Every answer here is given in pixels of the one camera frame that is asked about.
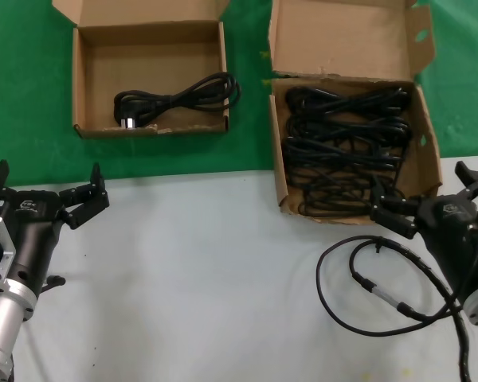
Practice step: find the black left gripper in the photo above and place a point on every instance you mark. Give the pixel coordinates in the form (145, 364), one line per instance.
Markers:
(34, 231)

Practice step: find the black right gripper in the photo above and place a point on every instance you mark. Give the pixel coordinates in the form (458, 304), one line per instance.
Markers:
(450, 235)

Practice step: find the shallow open cardboard box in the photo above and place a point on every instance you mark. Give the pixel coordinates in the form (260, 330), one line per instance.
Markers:
(151, 59)

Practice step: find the cardboard box with torn lid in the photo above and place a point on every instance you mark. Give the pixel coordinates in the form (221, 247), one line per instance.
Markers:
(342, 36)

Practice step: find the green table cloth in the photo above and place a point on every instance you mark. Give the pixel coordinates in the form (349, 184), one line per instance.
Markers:
(24, 79)

